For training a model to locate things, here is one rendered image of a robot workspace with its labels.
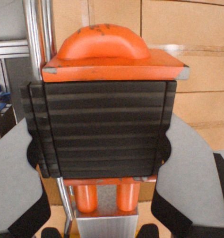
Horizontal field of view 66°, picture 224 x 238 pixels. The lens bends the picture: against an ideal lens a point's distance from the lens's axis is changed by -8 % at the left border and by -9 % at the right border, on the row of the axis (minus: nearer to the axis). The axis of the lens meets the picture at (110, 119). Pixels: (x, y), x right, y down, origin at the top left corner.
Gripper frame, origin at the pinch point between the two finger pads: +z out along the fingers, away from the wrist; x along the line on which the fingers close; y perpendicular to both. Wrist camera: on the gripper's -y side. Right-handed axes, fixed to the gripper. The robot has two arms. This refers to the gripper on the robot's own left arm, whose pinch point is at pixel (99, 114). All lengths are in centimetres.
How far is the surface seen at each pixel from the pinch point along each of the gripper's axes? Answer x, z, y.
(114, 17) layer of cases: 6, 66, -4
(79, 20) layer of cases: -8, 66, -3
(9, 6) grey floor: -59, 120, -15
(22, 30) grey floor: -52, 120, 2
